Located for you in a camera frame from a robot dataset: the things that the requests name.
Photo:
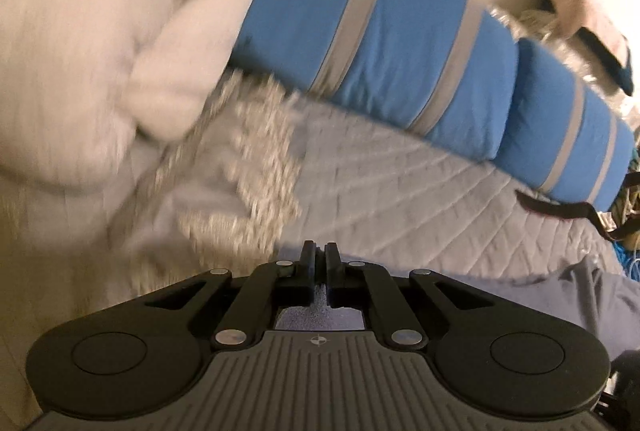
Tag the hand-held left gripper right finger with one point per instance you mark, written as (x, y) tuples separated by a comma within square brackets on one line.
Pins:
[(334, 271)]

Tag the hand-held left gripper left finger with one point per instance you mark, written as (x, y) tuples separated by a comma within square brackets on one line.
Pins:
[(309, 271)]

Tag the grey fleece garment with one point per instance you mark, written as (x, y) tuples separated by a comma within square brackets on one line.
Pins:
[(575, 306)]

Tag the lace trimmed beige cover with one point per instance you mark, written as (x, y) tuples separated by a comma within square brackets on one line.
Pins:
[(260, 151)]

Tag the blue grey-striped pillow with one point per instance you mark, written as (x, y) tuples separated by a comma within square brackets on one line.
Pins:
[(545, 111), (410, 36)]

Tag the cream puffy comforter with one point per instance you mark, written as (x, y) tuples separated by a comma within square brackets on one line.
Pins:
[(100, 36)]

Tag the shiny beige lace cover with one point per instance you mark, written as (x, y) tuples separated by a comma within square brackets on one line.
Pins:
[(540, 23)]

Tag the dark blue cloth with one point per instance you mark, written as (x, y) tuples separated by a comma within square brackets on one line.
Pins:
[(625, 76)]

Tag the beige cloth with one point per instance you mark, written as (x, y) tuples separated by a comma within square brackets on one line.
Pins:
[(570, 1)]

